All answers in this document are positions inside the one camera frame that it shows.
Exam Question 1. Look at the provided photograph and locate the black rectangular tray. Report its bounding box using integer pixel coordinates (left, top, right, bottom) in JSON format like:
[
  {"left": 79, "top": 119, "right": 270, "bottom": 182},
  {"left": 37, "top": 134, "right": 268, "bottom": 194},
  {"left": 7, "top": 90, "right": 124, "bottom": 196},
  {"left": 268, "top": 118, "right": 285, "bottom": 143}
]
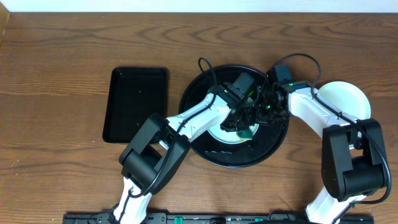
[{"left": 102, "top": 67, "right": 169, "bottom": 143}]

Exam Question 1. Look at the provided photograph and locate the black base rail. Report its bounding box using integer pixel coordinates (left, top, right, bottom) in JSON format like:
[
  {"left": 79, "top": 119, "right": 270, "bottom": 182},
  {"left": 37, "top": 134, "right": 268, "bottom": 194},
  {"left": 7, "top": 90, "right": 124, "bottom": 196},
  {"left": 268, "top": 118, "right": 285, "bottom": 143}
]
[{"left": 62, "top": 211, "right": 374, "bottom": 224}]

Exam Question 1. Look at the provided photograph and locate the black round tray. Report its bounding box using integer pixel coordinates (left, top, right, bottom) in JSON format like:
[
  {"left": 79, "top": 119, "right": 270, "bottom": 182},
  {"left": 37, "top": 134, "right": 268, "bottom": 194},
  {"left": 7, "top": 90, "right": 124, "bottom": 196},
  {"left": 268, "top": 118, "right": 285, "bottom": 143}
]
[{"left": 178, "top": 64, "right": 290, "bottom": 169}]

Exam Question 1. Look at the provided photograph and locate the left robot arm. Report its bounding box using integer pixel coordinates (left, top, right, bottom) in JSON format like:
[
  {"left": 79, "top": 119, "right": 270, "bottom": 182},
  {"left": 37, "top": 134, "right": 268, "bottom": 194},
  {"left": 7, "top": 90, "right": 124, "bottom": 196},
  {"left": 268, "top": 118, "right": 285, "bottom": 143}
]
[{"left": 111, "top": 84, "right": 259, "bottom": 223}]

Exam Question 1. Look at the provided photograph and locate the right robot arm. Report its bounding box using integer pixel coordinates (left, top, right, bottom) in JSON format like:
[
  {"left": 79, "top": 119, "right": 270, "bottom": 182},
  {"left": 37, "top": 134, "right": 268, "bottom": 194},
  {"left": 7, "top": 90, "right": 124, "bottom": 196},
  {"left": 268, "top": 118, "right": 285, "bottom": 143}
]
[{"left": 261, "top": 81, "right": 392, "bottom": 223}]

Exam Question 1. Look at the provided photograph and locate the light blue plate top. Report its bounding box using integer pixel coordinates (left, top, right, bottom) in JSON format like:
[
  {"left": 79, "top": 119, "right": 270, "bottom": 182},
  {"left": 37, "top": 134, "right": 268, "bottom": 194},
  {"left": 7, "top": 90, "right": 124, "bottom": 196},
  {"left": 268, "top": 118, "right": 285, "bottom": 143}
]
[{"left": 205, "top": 95, "right": 259, "bottom": 144}]

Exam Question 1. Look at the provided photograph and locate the light blue plate bottom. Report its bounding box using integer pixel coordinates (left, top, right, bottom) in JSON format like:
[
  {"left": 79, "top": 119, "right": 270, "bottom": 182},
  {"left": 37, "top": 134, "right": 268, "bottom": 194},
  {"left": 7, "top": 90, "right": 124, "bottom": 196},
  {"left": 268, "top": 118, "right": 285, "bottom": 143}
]
[{"left": 318, "top": 81, "right": 371, "bottom": 119}]

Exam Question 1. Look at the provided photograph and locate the light blue plate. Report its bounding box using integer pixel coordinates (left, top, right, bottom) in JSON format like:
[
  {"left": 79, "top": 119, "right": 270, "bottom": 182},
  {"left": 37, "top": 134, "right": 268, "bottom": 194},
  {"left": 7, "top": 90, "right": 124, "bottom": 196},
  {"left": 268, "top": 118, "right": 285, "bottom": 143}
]
[
  {"left": 318, "top": 81, "right": 371, "bottom": 119},
  {"left": 205, "top": 95, "right": 259, "bottom": 144}
]

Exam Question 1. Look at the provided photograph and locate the green sponge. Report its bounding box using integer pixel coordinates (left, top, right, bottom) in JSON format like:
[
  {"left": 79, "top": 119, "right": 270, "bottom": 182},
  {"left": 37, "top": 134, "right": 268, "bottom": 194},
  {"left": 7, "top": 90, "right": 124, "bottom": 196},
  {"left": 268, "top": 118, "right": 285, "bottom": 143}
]
[{"left": 236, "top": 129, "right": 253, "bottom": 141}]

